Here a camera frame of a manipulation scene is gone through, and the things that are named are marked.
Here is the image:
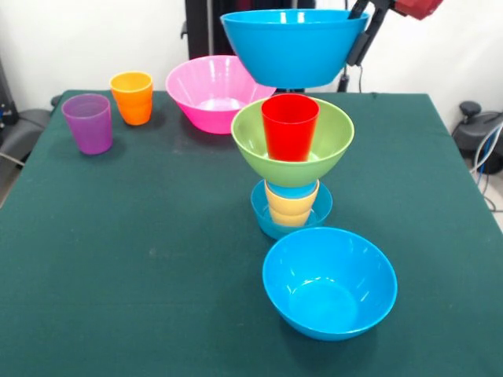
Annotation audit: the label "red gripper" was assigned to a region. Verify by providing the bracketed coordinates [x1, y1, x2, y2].
[345, 0, 443, 67]

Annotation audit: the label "large blue bowl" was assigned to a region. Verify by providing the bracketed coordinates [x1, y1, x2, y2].
[219, 9, 371, 88]
[262, 226, 398, 342]

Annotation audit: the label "red cup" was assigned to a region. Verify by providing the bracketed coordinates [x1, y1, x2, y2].
[261, 93, 320, 163]

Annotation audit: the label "green bowl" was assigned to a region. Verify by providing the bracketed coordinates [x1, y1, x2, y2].
[230, 97, 355, 189]

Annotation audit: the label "blue cup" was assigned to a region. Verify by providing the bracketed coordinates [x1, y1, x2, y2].
[267, 179, 320, 199]

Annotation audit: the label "pink bowl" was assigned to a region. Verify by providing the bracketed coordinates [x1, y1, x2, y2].
[164, 54, 278, 135]

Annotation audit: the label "yellow cup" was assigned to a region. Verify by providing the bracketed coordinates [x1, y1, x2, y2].
[265, 180, 321, 228]

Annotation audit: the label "small blue bowl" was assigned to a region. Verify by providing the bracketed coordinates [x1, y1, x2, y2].
[250, 178, 333, 240]

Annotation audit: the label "black chair base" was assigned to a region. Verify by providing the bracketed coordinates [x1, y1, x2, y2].
[451, 101, 503, 176]

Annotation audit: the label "orange cup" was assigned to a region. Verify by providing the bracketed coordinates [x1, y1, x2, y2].
[108, 71, 154, 126]

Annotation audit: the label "purple cup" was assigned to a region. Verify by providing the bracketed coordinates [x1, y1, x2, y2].
[61, 93, 114, 156]

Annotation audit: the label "dark green tablecloth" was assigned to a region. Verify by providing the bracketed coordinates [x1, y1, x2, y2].
[0, 89, 503, 377]

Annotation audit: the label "black wall cable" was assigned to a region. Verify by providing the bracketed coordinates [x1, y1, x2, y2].
[336, 64, 378, 95]

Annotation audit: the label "blue and white cables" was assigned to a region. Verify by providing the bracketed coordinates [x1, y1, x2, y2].
[469, 119, 503, 211]

